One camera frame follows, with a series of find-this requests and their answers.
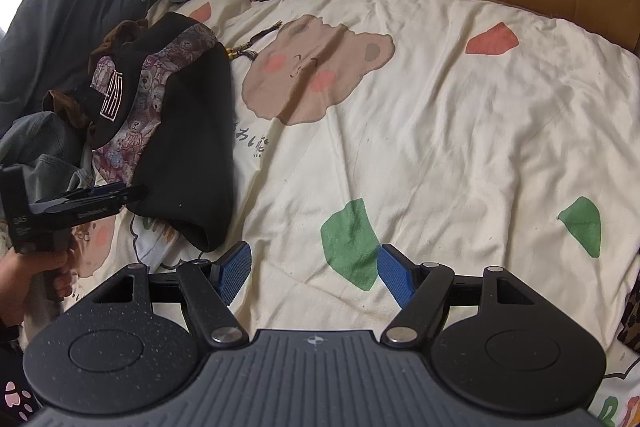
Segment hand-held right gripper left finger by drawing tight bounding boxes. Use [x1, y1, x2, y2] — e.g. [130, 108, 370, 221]
[92, 241, 252, 349]

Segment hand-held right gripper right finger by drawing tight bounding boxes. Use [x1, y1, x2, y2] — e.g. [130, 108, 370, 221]
[376, 243, 540, 349]

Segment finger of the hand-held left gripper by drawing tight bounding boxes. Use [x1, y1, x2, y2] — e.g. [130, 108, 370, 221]
[37, 182, 127, 204]
[31, 185, 149, 228]

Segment black sweater with patterned sleeves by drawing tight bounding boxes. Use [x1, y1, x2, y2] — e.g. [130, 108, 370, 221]
[75, 12, 236, 253]

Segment person's left forearm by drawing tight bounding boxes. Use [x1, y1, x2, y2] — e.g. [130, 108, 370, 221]
[0, 307, 23, 348]

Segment person's left hand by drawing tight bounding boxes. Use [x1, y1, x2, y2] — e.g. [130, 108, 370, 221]
[0, 239, 81, 328]

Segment grey-blue denim garment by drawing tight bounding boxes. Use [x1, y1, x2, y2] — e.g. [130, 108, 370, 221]
[0, 112, 96, 208]

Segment brown cloth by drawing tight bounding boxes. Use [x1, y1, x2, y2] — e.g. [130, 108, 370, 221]
[42, 19, 151, 135]

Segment cream bear print bedsheet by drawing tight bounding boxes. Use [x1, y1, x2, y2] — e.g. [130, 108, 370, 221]
[70, 0, 640, 427]

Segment black paw print clothing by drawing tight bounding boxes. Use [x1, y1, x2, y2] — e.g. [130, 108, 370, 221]
[0, 342, 40, 423]

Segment dark grey pillow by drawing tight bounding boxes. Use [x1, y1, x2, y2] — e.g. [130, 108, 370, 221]
[0, 0, 151, 138]

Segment tassel charm with gold beads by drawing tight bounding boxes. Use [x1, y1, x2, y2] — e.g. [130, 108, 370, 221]
[222, 21, 283, 60]

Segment leopard print cushion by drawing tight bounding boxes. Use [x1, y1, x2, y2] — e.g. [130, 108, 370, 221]
[617, 277, 640, 353]

